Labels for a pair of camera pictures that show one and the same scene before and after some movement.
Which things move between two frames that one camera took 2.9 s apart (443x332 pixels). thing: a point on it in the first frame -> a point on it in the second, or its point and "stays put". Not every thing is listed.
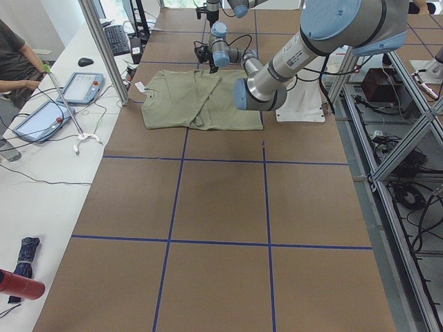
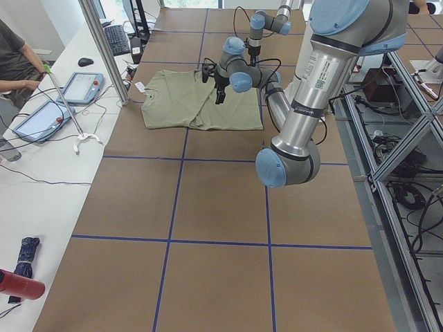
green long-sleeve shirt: [201, 99] stays put
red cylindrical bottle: [21, 286] stays put
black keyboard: [117, 40] stays put
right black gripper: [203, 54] -> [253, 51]
